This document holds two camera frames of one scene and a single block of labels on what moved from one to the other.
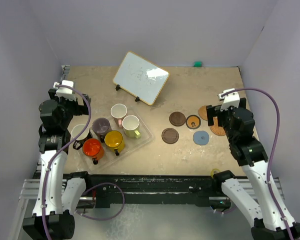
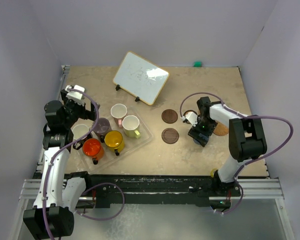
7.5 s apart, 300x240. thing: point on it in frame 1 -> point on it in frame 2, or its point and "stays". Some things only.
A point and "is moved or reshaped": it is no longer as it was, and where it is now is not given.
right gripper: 215,111 -> 194,132
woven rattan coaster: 216,130 stays
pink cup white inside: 118,111 stays
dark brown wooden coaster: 177,118 is moved or reshaped
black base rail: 205,189 stays
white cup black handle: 75,131 stays
